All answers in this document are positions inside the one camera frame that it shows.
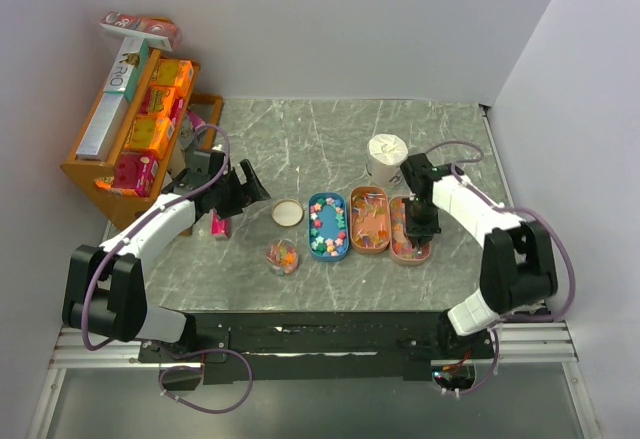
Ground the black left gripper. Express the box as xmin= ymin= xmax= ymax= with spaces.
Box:
xmin=211 ymin=159 xmax=270 ymax=220

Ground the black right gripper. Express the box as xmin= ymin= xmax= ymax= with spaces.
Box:
xmin=403 ymin=196 xmax=442 ymax=247

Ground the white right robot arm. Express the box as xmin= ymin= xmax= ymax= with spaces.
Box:
xmin=400 ymin=153 xmax=558 ymax=358

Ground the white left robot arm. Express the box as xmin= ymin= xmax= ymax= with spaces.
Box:
xmin=62 ymin=151 xmax=270 ymax=361

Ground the blue tray of star candies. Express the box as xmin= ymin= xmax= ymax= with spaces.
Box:
xmin=308 ymin=192 xmax=350 ymax=262

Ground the pink tray of gummy stars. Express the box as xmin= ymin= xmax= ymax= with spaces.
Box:
xmin=389 ymin=196 xmax=431 ymax=266

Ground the gold jar lid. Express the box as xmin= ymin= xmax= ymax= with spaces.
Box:
xmin=271 ymin=198 xmax=304 ymax=227

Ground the pink toothpaste box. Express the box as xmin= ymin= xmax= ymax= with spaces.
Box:
xmin=211 ymin=211 xmax=231 ymax=239

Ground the pink tray of lollipops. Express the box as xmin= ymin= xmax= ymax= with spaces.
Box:
xmin=349 ymin=186 xmax=392 ymax=254

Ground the clear glass jar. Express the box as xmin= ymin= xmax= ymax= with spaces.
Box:
xmin=265 ymin=239 xmax=299 ymax=276

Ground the white pink packet in shelf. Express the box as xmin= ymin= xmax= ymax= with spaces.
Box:
xmin=179 ymin=107 xmax=207 ymax=150

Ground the wooden shelf rack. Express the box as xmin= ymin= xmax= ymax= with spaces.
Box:
xmin=61 ymin=48 xmax=223 ymax=230

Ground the orange smiley box lower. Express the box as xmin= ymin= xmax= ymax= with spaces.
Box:
xmin=124 ymin=115 xmax=175 ymax=159

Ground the orange smiley box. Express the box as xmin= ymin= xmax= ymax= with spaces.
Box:
xmin=124 ymin=115 xmax=175 ymax=159
xmin=150 ymin=59 xmax=194 ymax=97

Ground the pink smiley box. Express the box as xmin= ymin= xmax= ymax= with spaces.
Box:
xmin=109 ymin=152 xmax=159 ymax=197

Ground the orange red snack box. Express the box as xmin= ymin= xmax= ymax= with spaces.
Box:
xmin=137 ymin=85 xmax=183 ymax=121

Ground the orange smiley box top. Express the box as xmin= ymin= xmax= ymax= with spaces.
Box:
xmin=150 ymin=59 xmax=194 ymax=97

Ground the silver long box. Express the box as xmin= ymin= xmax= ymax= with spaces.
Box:
xmin=76 ymin=93 xmax=129 ymax=161

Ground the teal white long box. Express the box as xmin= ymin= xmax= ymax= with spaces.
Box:
xmin=103 ymin=37 xmax=149 ymax=103

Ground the pink box on top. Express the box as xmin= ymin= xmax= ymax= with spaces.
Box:
xmin=100 ymin=11 xmax=182 ymax=52

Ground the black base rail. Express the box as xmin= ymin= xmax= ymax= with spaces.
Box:
xmin=138 ymin=311 xmax=503 ymax=385

